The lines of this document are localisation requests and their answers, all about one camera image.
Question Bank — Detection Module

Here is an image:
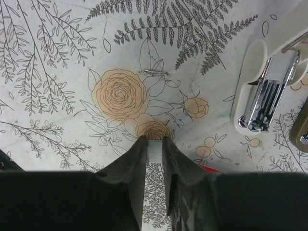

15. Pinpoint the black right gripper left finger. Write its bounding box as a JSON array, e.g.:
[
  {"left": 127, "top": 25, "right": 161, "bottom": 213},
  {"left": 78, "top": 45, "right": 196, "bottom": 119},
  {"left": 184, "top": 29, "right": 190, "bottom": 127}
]
[{"left": 0, "top": 136, "right": 147, "bottom": 231}]

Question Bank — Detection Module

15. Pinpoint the red white staple box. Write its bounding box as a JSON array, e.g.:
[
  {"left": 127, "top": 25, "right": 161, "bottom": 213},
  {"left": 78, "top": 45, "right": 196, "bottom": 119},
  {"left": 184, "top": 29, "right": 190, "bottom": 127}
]
[{"left": 199, "top": 165, "right": 221, "bottom": 173}]

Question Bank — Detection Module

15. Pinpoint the floral table mat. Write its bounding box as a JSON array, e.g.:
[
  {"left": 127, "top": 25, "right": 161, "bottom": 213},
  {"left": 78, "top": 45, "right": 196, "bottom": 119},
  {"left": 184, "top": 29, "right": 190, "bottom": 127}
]
[{"left": 0, "top": 0, "right": 308, "bottom": 231}]

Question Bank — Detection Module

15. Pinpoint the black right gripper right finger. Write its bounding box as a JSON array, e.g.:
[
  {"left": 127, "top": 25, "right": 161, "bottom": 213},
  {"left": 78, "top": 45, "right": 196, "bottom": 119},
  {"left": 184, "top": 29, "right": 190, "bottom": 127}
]
[{"left": 163, "top": 137, "right": 308, "bottom": 231}]

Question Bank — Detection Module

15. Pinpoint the silver staple strip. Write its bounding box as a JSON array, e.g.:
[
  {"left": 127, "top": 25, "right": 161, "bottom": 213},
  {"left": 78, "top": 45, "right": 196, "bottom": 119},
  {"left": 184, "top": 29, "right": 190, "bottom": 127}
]
[{"left": 147, "top": 140, "right": 163, "bottom": 164}]

